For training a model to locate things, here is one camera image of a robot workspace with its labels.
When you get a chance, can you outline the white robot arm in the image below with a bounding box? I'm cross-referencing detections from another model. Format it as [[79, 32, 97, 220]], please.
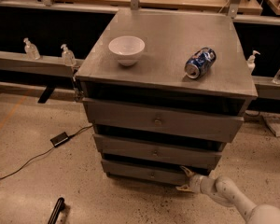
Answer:
[[176, 166, 280, 224]]

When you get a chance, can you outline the grey block on floor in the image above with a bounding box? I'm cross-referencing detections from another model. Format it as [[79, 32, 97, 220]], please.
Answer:
[[264, 117, 280, 137]]

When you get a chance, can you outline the grey wooden drawer cabinet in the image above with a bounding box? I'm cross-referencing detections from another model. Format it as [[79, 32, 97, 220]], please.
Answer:
[[75, 8, 259, 189]]

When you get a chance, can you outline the white ceramic bowl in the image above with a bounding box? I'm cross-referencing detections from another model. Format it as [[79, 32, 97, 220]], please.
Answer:
[[108, 35, 146, 66]]

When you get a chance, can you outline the grey top drawer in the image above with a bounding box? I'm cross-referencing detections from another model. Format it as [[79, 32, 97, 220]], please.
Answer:
[[83, 98, 244, 143]]

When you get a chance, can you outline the black cylindrical handle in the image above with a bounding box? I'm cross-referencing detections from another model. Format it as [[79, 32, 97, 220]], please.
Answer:
[[48, 197, 65, 224]]

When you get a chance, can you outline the black power cable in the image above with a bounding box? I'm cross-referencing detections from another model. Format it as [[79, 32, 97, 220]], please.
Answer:
[[0, 124, 94, 185]]

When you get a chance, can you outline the clear pump bottle far left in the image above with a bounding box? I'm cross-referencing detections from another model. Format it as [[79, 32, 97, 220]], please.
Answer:
[[23, 37, 40, 60]]

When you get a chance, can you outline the white pump bottle right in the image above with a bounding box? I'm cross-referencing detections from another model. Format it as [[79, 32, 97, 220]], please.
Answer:
[[246, 50, 259, 73]]

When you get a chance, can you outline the grey drawer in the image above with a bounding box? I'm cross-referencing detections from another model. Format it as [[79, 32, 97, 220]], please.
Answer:
[[93, 134, 221, 170], [83, 98, 244, 143], [101, 159, 209, 187]]

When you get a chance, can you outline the clear pump bottle near cabinet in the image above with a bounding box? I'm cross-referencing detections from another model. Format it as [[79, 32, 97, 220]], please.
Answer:
[[61, 44, 77, 66]]

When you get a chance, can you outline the grey middle drawer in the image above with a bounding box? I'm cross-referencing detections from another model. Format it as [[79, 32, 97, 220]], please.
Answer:
[[93, 134, 221, 170]]

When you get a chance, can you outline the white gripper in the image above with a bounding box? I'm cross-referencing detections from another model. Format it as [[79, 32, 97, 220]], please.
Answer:
[[175, 166, 215, 194]]

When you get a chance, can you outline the crushed blue soda can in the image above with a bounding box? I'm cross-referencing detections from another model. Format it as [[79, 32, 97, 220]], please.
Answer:
[[184, 48, 217, 79]]

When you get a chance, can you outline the black power adapter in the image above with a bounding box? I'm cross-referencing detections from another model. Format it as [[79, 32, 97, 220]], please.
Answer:
[[50, 132, 69, 147]]

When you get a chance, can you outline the grey metal shelf rail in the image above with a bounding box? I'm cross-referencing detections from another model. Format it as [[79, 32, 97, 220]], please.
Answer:
[[0, 51, 72, 77]]

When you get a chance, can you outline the grey bottom drawer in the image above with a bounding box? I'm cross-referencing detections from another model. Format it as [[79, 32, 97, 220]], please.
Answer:
[[101, 159, 209, 187]]

